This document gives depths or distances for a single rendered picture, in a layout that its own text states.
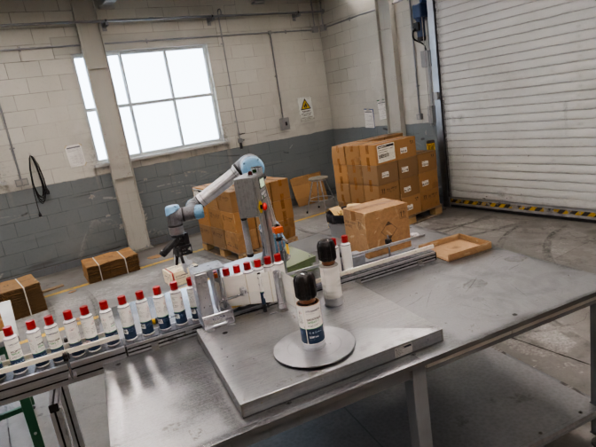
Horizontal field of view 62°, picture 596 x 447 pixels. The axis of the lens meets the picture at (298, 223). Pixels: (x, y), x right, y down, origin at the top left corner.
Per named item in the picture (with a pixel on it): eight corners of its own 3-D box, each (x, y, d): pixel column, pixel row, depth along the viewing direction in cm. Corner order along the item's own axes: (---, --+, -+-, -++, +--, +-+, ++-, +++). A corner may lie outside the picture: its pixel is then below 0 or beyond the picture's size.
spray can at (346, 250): (347, 276, 254) (341, 238, 249) (342, 273, 259) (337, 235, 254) (356, 272, 256) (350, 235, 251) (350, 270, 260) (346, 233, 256)
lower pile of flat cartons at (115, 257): (89, 284, 608) (84, 268, 603) (83, 275, 654) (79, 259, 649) (141, 269, 638) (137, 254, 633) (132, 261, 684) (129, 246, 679)
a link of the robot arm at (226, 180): (249, 146, 275) (180, 200, 275) (252, 149, 264) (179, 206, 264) (262, 163, 279) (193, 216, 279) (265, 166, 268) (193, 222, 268)
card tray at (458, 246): (449, 262, 265) (448, 254, 264) (419, 251, 289) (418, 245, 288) (491, 247, 276) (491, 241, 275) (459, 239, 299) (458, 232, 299)
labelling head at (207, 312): (205, 331, 214) (192, 275, 208) (198, 320, 226) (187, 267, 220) (235, 321, 219) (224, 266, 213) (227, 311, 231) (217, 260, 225)
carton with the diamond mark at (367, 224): (369, 259, 283) (363, 213, 276) (348, 250, 304) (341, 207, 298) (411, 246, 294) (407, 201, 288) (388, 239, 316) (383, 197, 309)
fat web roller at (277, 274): (280, 313, 221) (273, 273, 216) (276, 309, 225) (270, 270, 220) (289, 309, 222) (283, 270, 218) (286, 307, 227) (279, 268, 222)
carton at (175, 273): (172, 287, 256) (169, 274, 254) (165, 282, 266) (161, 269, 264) (200, 278, 264) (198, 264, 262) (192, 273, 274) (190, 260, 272)
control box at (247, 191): (239, 218, 233) (232, 179, 229) (250, 210, 249) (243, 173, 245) (260, 216, 231) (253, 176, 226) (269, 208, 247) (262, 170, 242)
